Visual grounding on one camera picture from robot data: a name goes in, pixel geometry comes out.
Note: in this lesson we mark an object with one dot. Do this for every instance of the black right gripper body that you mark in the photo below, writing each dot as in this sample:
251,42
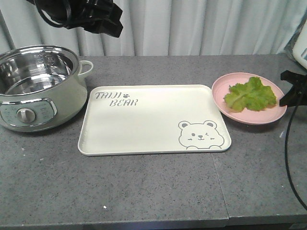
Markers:
297,95

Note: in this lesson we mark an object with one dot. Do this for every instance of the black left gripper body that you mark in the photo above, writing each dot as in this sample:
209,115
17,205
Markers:
95,16

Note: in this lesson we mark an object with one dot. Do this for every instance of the green lettuce leaf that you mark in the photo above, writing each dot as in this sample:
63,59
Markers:
252,95

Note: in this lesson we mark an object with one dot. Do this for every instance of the pink round plate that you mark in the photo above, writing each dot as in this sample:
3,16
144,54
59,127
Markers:
270,114

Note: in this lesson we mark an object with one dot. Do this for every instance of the cream bear serving tray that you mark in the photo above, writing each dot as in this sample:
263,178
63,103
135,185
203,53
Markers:
152,119

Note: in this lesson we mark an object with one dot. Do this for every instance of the white appliance on right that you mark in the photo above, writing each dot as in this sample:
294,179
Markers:
300,47

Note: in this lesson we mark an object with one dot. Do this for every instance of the white pleated curtain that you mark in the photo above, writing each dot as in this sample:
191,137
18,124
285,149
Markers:
165,28

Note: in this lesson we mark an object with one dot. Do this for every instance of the light green electric cooking pot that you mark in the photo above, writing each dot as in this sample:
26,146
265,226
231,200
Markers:
41,87

